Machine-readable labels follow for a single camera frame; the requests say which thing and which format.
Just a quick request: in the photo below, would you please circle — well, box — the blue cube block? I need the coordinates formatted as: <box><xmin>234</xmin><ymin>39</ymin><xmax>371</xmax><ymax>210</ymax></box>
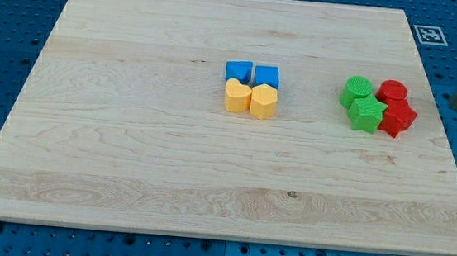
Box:
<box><xmin>253</xmin><ymin>65</ymin><xmax>280</xmax><ymax>89</ymax></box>

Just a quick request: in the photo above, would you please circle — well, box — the red cylinder block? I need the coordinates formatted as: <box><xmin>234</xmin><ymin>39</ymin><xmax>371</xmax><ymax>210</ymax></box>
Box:
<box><xmin>376</xmin><ymin>79</ymin><xmax>408</xmax><ymax>102</ymax></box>

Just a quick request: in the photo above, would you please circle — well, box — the yellow heart block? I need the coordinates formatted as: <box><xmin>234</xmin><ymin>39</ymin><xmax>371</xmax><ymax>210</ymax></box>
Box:
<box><xmin>224</xmin><ymin>78</ymin><xmax>252</xmax><ymax>112</ymax></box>

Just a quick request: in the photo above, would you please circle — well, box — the green cylinder block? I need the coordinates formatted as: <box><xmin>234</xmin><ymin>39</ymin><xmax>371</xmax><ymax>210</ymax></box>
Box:
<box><xmin>340</xmin><ymin>75</ymin><xmax>373</xmax><ymax>108</ymax></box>

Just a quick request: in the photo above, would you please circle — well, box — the yellow pentagon block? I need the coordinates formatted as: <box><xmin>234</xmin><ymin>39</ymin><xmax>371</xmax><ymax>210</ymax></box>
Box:
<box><xmin>250</xmin><ymin>84</ymin><xmax>278</xmax><ymax>120</ymax></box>

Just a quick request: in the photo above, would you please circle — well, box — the light wooden board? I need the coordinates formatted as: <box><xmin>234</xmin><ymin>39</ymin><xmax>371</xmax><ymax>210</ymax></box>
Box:
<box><xmin>0</xmin><ymin>0</ymin><xmax>457</xmax><ymax>256</ymax></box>

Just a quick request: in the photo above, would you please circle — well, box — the red star block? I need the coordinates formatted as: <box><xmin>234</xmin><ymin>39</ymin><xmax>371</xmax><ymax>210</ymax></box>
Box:
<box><xmin>378</xmin><ymin>99</ymin><xmax>417</xmax><ymax>138</ymax></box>

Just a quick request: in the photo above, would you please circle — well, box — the blue triangle block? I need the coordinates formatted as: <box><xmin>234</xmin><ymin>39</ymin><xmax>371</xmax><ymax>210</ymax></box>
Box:
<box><xmin>225</xmin><ymin>60</ymin><xmax>253</xmax><ymax>85</ymax></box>

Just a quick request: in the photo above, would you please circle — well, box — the green star block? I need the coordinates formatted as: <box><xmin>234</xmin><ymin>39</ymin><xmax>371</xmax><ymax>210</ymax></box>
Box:
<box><xmin>347</xmin><ymin>95</ymin><xmax>388</xmax><ymax>134</ymax></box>

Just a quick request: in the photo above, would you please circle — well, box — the white fiducial marker tag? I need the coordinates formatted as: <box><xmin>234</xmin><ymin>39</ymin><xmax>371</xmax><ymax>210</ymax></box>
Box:
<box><xmin>414</xmin><ymin>25</ymin><xmax>448</xmax><ymax>47</ymax></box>

